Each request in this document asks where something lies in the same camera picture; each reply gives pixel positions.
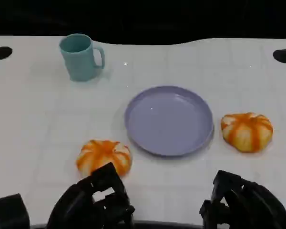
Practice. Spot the black round table grommet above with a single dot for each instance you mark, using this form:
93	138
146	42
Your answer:
283	56
1	53

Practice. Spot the lilac plate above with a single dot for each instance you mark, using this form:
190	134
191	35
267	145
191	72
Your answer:
168	121

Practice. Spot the pale green mug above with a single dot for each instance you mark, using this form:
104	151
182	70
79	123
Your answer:
79	64

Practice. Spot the orange white toy bread roll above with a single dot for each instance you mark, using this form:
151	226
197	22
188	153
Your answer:
246	132
99	152

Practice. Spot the dark grey robot torso edge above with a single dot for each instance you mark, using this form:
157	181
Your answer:
169	225

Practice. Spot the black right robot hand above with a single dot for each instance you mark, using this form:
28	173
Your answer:
250	205

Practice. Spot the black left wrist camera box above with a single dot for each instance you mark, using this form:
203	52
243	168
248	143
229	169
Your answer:
10	212

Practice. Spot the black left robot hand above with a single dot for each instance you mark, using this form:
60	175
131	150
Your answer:
81	202

